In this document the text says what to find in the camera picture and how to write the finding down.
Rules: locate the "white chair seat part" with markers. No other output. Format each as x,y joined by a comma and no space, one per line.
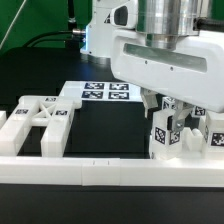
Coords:
192,141

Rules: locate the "white fence bar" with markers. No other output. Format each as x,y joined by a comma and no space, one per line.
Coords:
112,172
2,118

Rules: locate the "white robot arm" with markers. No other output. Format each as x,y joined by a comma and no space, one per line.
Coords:
99,33

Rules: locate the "white left fence bar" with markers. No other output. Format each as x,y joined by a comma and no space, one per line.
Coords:
2,118

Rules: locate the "black vertical post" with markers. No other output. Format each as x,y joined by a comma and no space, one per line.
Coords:
71,13

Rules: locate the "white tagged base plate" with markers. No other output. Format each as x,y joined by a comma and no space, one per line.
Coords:
101,91

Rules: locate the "white front fence bar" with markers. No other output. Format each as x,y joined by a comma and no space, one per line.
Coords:
112,172

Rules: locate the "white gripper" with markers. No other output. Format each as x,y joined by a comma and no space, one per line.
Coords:
171,47

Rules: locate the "white chair back frame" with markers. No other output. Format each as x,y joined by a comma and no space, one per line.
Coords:
54,113

